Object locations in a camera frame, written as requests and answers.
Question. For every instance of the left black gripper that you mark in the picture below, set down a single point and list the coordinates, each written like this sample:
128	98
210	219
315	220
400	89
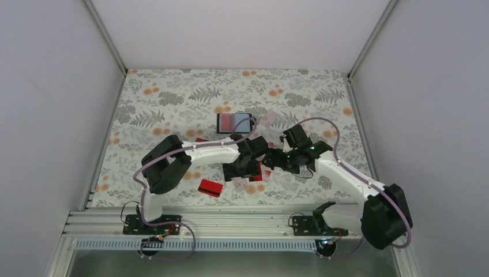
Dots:
229	173

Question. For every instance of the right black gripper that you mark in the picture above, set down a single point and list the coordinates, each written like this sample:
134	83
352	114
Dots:
278	161

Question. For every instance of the red card black stripe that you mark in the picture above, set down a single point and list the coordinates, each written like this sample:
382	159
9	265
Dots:
210	188

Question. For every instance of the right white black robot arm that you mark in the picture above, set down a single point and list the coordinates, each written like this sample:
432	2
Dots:
380	212

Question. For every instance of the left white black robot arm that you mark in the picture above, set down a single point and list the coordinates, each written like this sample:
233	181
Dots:
164	167

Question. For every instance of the white floral card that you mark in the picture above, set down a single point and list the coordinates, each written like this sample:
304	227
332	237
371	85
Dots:
268	119

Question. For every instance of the floral patterned table mat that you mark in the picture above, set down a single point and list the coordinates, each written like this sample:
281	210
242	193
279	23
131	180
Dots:
157	103

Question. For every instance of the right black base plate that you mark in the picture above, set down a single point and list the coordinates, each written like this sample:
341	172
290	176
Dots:
305	226

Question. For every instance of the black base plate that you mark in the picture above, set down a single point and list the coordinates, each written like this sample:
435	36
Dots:
305	226
133	225

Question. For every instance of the aluminium rail frame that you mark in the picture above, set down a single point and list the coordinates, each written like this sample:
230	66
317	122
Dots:
220	241

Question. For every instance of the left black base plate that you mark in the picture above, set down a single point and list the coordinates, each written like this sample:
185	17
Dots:
133	225

